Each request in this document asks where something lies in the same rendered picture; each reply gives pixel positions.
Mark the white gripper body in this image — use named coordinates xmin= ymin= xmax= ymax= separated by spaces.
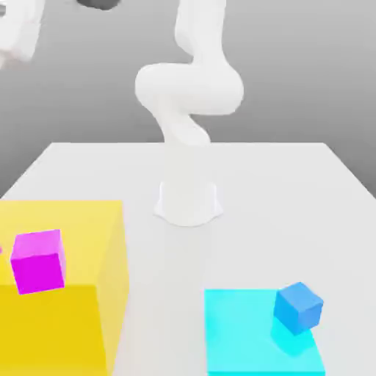
xmin=0 ymin=0 xmax=46 ymax=71

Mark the small magenta cube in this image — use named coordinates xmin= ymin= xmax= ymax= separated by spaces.
xmin=10 ymin=228 xmax=68 ymax=296

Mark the small blue cube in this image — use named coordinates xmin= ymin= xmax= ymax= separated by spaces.
xmin=272 ymin=281 xmax=325 ymax=336

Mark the large yellow box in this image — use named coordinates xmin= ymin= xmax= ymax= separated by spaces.
xmin=0 ymin=199 xmax=131 ymax=376

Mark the large cyan box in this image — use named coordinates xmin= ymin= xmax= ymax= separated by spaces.
xmin=203 ymin=288 xmax=327 ymax=376

